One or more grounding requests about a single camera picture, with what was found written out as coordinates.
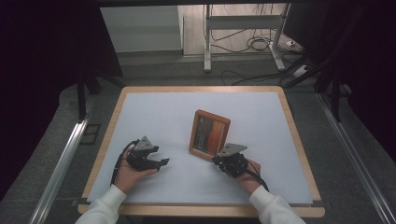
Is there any wooden-edged table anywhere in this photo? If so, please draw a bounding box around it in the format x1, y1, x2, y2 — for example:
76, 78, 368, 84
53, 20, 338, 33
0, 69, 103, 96
77, 85, 326, 218

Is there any dark curtain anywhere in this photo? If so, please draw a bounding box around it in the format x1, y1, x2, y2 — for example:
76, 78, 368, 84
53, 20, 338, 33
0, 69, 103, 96
282, 0, 396, 157
0, 0, 123, 202

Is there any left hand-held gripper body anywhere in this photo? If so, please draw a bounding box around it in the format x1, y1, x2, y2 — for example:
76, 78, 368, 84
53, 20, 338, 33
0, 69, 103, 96
125, 135, 154, 173

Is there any white power strip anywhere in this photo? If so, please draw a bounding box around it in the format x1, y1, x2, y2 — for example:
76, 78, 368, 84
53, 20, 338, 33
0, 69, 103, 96
291, 63, 313, 79

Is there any wooden picture frame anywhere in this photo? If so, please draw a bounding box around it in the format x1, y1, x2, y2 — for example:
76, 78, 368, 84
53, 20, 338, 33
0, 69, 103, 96
188, 108, 232, 162

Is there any aluminium rail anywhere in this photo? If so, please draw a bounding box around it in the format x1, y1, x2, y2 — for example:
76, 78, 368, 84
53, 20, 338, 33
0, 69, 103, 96
28, 119, 91, 224
315, 92, 396, 224

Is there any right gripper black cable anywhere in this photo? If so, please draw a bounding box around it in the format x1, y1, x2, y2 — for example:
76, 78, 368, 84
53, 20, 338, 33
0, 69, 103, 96
244, 160, 271, 192

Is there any white metal desk frame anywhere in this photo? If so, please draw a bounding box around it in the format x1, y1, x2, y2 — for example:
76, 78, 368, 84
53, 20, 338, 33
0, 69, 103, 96
204, 3, 291, 74

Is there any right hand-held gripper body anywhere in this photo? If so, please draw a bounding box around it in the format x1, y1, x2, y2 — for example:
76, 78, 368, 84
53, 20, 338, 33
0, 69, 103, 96
217, 143, 249, 179

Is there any black floor grate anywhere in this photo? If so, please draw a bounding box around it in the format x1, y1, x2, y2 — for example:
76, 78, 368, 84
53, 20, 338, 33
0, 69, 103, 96
79, 123, 102, 146

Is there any grey cabinet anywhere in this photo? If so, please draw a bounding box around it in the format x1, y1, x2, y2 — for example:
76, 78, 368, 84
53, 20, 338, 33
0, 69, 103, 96
100, 5, 184, 54

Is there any black stand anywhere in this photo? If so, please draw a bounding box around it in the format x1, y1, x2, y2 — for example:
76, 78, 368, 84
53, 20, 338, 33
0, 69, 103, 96
76, 73, 103, 121
313, 60, 344, 123

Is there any white table mat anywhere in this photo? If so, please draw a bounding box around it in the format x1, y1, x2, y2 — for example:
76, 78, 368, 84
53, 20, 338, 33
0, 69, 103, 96
87, 91, 314, 205

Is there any looped black floor cable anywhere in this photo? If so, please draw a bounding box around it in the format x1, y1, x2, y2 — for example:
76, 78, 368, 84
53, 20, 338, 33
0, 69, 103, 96
210, 29, 273, 54

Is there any person's left hand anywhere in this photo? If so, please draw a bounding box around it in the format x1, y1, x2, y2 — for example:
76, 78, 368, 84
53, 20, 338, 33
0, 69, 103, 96
114, 157, 159, 194

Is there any person's right hand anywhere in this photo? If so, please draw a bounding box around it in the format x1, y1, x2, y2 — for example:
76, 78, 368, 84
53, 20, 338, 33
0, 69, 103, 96
234, 159, 262, 196

